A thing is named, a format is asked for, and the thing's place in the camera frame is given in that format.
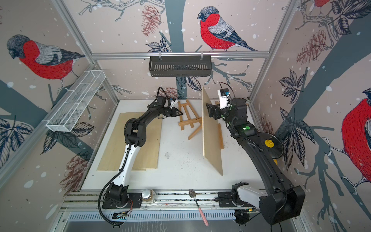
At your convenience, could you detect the plywood board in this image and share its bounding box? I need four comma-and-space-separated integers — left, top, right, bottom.
97, 112, 163, 172
135, 118, 162, 170
202, 87, 223, 176

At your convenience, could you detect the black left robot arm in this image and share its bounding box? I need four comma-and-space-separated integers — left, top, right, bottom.
101, 96, 183, 208

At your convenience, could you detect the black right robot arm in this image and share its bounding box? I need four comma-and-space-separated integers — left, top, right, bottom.
205, 98, 305, 225

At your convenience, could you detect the black hanging basket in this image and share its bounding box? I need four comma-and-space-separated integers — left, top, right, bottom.
149, 56, 212, 77

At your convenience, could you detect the black disc yellow knob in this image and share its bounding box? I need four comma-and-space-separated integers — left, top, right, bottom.
257, 132, 284, 165

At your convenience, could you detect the small glass jar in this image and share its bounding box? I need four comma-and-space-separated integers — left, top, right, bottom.
142, 188, 155, 204

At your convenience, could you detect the small circuit board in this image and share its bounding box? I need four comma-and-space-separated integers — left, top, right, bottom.
112, 211, 131, 220

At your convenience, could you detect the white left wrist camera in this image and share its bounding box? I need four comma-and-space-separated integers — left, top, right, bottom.
170, 99, 178, 108

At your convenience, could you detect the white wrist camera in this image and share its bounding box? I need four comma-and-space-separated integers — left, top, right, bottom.
170, 99, 178, 108
218, 89, 231, 110

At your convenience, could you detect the spoon with pink handle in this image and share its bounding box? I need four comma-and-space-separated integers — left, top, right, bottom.
188, 189, 209, 226

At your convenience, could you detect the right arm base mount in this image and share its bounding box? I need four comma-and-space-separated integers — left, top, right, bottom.
214, 191, 241, 208

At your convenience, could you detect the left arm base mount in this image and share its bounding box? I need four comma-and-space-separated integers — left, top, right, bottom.
102, 192, 142, 209

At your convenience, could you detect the white wire mesh basket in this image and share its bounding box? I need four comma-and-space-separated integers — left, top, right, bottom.
46, 70, 106, 132

